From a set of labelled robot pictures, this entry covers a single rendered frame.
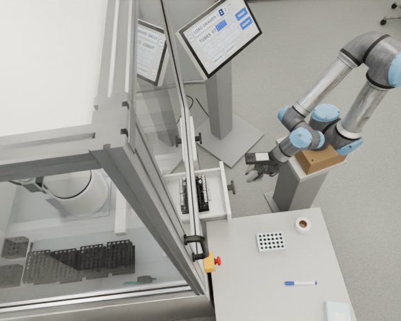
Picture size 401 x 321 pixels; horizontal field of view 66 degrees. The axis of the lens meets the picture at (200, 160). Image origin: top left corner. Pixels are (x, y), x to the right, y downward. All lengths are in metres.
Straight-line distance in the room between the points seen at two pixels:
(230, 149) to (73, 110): 2.29
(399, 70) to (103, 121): 1.05
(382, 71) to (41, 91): 1.09
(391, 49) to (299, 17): 2.83
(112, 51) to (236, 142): 2.30
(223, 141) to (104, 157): 2.37
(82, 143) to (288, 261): 1.31
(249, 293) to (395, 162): 1.83
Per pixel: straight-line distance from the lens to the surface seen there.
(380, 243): 2.56
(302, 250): 1.58
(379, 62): 1.28
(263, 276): 1.52
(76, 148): 0.35
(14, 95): 0.49
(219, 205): 1.54
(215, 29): 1.96
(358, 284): 2.42
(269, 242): 1.53
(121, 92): 0.39
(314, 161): 1.66
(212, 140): 2.71
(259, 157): 1.30
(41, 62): 0.52
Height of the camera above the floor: 2.25
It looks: 58 degrees down
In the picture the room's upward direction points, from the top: 11 degrees counter-clockwise
